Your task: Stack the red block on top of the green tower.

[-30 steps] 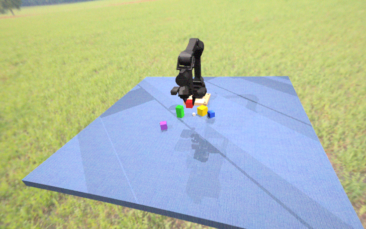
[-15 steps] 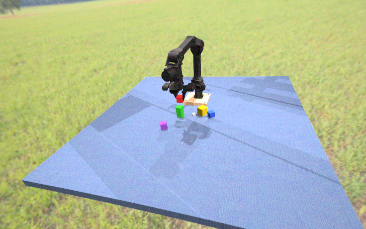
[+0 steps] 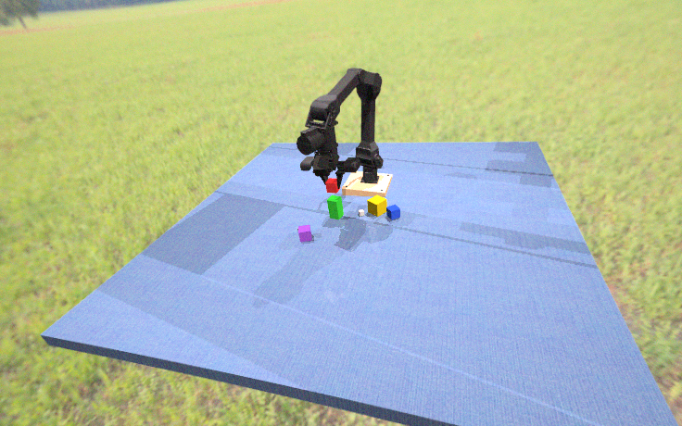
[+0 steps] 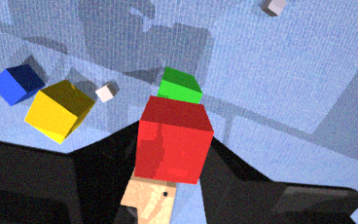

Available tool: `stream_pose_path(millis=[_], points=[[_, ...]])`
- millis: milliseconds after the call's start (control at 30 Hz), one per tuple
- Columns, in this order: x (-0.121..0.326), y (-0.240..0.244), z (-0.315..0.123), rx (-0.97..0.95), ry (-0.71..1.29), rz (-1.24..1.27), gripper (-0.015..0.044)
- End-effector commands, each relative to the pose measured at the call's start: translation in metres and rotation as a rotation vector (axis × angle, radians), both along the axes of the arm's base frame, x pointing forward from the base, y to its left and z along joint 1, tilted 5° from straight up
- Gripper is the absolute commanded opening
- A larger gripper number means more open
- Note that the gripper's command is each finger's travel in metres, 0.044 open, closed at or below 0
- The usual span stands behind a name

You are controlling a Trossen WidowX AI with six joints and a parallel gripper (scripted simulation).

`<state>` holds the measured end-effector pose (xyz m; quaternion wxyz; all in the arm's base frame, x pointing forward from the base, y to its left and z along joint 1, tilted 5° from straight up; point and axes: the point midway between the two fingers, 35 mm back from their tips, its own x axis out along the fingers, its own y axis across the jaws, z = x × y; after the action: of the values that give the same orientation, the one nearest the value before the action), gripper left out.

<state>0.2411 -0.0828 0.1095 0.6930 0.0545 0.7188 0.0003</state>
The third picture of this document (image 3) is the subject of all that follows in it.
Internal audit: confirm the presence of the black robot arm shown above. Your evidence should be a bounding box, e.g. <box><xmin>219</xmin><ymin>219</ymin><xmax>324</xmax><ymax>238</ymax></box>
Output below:
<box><xmin>297</xmin><ymin>68</ymin><xmax>384</xmax><ymax>184</ymax></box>

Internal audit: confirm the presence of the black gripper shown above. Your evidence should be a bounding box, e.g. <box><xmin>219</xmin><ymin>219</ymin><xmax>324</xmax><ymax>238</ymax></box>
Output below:
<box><xmin>300</xmin><ymin>143</ymin><xmax>360</xmax><ymax>189</ymax></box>

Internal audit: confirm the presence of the red block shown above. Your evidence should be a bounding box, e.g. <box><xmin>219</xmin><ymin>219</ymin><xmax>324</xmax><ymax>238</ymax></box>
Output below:
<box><xmin>325</xmin><ymin>178</ymin><xmax>340</xmax><ymax>194</ymax></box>

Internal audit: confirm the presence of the blue cube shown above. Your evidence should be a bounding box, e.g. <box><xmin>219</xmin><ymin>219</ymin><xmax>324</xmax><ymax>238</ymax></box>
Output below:
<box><xmin>386</xmin><ymin>205</ymin><xmax>400</xmax><ymax>220</ymax></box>

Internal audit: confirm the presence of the green block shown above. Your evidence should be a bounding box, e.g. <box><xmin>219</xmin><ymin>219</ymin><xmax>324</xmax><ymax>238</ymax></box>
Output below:
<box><xmin>329</xmin><ymin>206</ymin><xmax>344</xmax><ymax>219</ymax></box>
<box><xmin>327</xmin><ymin>195</ymin><xmax>342</xmax><ymax>211</ymax></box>

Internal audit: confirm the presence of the purple block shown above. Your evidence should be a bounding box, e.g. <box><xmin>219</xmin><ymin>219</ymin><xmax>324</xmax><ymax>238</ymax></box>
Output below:
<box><xmin>298</xmin><ymin>225</ymin><xmax>312</xmax><ymax>242</ymax></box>

